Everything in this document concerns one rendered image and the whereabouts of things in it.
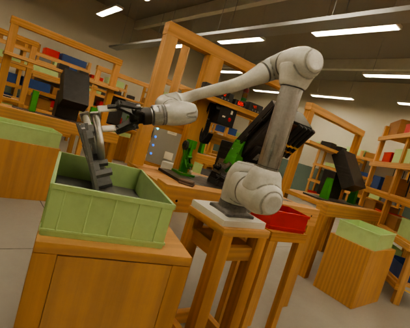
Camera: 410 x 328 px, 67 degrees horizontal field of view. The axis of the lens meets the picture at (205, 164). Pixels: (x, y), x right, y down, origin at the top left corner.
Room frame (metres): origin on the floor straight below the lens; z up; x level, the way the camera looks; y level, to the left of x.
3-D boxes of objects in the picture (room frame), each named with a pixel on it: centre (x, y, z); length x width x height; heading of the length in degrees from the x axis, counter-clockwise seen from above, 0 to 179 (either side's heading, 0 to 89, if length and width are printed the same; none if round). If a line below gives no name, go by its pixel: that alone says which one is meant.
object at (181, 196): (2.25, -0.40, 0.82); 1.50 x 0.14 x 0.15; 125
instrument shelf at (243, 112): (2.70, -0.09, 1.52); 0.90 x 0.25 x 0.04; 125
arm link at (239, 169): (1.60, -0.21, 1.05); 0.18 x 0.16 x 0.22; 23
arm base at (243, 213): (1.62, -0.22, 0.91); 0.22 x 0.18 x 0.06; 124
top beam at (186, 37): (2.73, -0.07, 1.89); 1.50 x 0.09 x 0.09; 125
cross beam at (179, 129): (2.78, -0.03, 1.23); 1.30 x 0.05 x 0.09; 125
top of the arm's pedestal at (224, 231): (1.61, -0.20, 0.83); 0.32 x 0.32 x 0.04; 37
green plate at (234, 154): (2.39, -0.22, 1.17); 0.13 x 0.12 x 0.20; 125
